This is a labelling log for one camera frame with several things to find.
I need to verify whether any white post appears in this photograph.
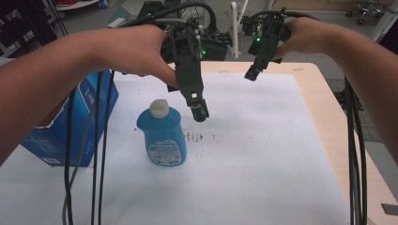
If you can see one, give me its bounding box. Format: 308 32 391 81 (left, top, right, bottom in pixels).
370 4 398 43

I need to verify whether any grey cable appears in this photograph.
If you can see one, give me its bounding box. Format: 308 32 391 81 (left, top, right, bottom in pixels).
61 93 99 225

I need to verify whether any person's left hand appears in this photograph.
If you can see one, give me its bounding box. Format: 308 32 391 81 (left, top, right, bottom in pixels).
91 23 180 89

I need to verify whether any white metal stand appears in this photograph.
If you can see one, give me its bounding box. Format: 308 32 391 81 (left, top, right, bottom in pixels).
229 0 251 60

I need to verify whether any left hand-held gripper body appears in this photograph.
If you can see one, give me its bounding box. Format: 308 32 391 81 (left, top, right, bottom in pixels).
160 24 206 107

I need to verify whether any black device green light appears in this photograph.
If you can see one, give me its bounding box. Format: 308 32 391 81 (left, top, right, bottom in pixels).
200 31 234 62

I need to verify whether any white table mat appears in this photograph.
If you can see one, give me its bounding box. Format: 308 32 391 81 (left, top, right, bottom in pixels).
0 71 352 225

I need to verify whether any person's right hand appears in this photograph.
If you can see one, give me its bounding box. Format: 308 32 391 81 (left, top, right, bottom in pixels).
274 16 333 61

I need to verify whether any blue detergent bottle white cap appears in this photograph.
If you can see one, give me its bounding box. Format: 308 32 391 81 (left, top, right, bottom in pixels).
136 98 188 168

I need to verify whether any blue cardboard box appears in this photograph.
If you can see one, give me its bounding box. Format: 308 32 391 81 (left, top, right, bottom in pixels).
20 68 120 169

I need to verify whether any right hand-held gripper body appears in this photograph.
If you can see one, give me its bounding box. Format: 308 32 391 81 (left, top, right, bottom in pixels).
247 8 291 72

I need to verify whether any dark flat patch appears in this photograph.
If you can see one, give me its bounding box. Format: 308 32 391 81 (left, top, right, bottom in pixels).
380 202 398 217

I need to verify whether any dark shelf rack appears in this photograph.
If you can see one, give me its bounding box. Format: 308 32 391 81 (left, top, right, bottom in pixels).
0 0 69 59

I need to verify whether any office chair wheel base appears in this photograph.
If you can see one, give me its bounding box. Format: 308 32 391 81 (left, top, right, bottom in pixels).
344 0 385 26

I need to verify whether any black cable bundle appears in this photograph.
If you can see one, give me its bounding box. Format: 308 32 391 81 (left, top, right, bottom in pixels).
343 75 369 225

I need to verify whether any thick black cable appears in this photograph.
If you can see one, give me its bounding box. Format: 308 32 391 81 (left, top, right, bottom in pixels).
120 1 218 34
249 8 320 23

